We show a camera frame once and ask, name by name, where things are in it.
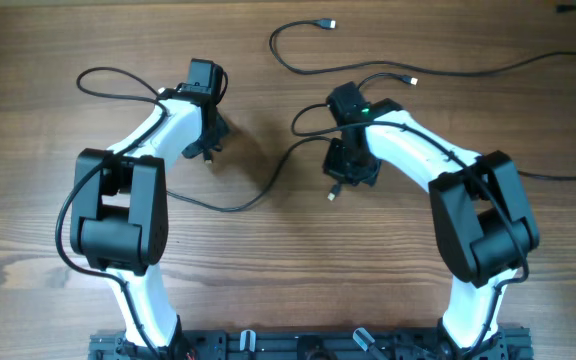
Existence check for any black micro USB cable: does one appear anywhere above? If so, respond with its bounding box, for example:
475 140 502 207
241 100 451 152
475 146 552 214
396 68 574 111
165 135 343 214

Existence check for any black HDMI cable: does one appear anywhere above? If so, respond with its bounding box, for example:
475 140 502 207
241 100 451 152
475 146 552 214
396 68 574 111
356 72 576 182

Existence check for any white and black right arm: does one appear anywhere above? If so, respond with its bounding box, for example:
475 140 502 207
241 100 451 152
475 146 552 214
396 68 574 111
323 82 540 359

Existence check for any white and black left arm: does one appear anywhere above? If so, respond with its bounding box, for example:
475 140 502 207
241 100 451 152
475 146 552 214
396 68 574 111
63 59 229 359

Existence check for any black right camera cable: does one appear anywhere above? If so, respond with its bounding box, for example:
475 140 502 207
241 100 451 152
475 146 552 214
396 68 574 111
290 103 532 360

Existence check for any black camera cable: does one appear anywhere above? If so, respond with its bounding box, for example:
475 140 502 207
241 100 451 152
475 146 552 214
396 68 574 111
54 66 169 360
290 103 532 360

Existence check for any black left camera cable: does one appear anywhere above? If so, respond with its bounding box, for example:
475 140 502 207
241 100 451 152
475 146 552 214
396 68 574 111
54 66 169 360

